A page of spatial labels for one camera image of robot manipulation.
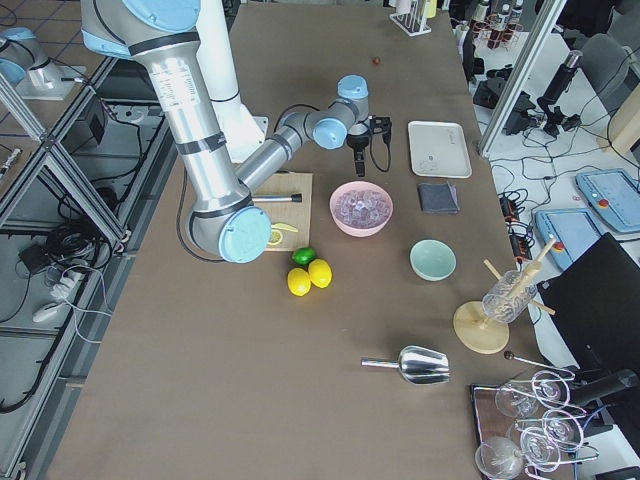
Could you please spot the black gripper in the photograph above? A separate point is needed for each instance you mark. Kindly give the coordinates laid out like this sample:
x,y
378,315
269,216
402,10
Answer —
x,y
358,143

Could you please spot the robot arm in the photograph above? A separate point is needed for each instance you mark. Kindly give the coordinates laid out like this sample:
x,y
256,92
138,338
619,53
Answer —
x,y
28,69
171,39

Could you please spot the pink bowl of ice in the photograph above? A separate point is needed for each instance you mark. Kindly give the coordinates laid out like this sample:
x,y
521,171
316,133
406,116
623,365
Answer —
x,y
360,208

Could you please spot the wooden cup tree stand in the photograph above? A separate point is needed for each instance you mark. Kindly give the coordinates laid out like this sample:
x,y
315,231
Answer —
x,y
482,326

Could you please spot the steel ice scoop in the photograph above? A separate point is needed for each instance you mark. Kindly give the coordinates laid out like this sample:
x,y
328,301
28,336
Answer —
x,y
416,365

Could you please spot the cream rabbit tray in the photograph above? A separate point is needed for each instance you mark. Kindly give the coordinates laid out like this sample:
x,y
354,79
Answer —
x,y
438,149

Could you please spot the wooden cutting board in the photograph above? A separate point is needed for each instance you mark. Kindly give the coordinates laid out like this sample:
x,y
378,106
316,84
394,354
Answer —
x,y
296,214

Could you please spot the grey folded cloth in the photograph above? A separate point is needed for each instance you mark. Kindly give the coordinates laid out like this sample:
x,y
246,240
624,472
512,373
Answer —
x,y
438,198

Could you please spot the green lime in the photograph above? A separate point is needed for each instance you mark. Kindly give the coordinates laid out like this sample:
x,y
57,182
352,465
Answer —
x,y
303,256

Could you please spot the lemon half slice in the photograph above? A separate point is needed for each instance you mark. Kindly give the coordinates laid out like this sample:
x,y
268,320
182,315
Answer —
x,y
276,237

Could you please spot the yellow lemon far side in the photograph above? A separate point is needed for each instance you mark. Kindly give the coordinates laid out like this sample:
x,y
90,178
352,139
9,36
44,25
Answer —
x,y
320,273

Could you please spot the green ceramic bowl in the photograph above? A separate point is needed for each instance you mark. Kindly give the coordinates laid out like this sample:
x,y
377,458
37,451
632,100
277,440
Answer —
x,y
432,260

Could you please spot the yellow lemon near lime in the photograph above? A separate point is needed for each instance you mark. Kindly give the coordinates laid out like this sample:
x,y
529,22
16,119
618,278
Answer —
x,y
298,282

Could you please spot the clear glass on stand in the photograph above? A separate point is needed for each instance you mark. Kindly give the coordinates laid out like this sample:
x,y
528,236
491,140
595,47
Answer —
x,y
501,305

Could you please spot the blue teach pendant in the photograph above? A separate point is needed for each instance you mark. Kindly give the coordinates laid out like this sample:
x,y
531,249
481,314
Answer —
x,y
574,230
614,196

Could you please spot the black laptop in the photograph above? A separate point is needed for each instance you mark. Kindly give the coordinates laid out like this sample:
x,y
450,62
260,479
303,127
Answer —
x,y
596,303

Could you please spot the aluminium frame post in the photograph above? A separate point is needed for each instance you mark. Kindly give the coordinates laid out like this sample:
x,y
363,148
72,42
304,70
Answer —
x,y
543,25

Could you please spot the white wire cup rack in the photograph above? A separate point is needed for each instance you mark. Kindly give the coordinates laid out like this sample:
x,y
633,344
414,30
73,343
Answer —
x,y
411,16

